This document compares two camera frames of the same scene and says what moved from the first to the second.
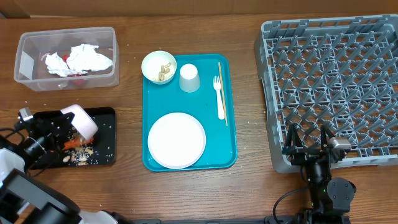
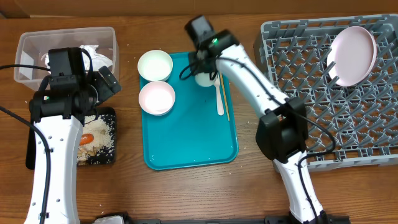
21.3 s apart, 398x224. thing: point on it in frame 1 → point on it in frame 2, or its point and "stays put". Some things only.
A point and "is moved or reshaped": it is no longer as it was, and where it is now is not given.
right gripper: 305,153 → 194,66
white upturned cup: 189,80 → 203,79
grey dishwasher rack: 338,72 stays put
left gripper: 48,129 → 106,90
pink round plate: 176,140 → 353,54
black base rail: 273,221 stays put
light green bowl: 159,66 is moved or reshaped
